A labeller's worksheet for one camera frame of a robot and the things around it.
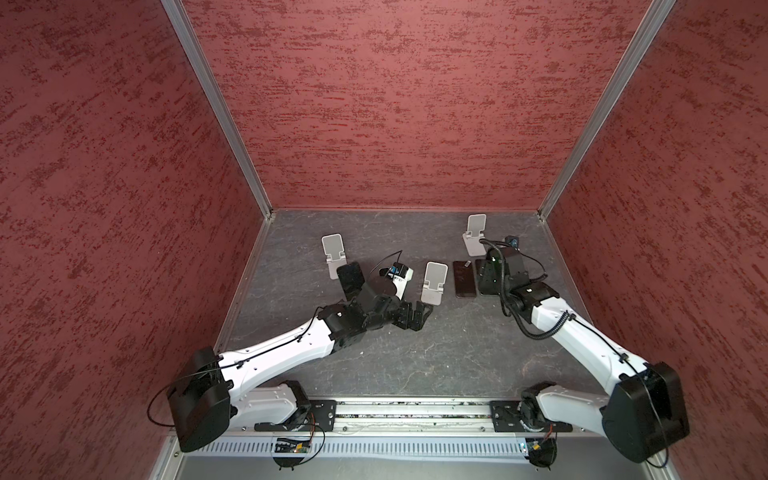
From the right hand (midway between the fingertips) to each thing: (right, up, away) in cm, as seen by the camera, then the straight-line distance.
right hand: (492, 272), depth 86 cm
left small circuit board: (-56, -42, -13) cm, 71 cm away
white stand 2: (+1, +15, +21) cm, 26 cm away
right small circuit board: (+6, -42, -13) cm, 44 cm away
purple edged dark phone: (-5, -4, +15) cm, 16 cm away
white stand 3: (-16, -2, +6) cm, 17 cm away
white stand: (-50, +7, +12) cm, 52 cm away
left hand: (-23, -9, -10) cm, 27 cm away
